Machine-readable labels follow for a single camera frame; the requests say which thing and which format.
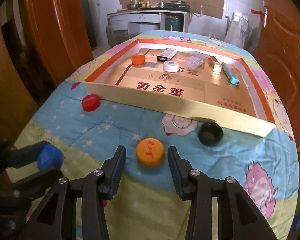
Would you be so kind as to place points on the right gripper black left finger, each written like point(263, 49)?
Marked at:
point(112, 172)

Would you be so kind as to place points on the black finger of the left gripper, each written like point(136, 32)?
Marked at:
point(26, 155)
point(36, 184)

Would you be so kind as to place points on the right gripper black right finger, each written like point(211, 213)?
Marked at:
point(185, 183)

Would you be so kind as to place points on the blue bottle cap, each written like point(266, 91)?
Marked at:
point(49, 156)

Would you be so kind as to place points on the orange bottle cap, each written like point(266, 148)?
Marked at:
point(150, 152)
point(138, 59)

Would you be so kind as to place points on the black bottle cap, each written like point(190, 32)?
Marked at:
point(210, 133)

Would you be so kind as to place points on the red bottle cap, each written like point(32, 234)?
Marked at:
point(90, 102)

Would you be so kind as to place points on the colourful cartoon quilt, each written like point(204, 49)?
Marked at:
point(146, 205)

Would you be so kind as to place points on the shallow orange cardboard box tray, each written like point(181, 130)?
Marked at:
point(197, 94)

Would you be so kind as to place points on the orange open bottle cap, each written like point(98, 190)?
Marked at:
point(138, 59)

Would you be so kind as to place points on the light blue lighter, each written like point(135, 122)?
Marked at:
point(233, 79)

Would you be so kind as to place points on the white bottle cap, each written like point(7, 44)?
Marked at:
point(171, 66)

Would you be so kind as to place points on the gold lipstick case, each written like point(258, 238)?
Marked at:
point(214, 64)

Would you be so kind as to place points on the white black rectangular lighter box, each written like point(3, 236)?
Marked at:
point(166, 55)

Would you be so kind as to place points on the clear plastic bottle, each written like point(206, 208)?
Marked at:
point(195, 60)

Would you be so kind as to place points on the white kitchen counter cabinet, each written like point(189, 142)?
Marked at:
point(127, 24)

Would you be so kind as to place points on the dark green air fryer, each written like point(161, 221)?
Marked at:
point(174, 23)

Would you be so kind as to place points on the white plastic bag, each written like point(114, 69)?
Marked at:
point(237, 33)

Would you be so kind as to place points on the brown wooden door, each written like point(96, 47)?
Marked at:
point(278, 53)

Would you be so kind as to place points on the black gas stove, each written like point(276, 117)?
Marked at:
point(175, 5)

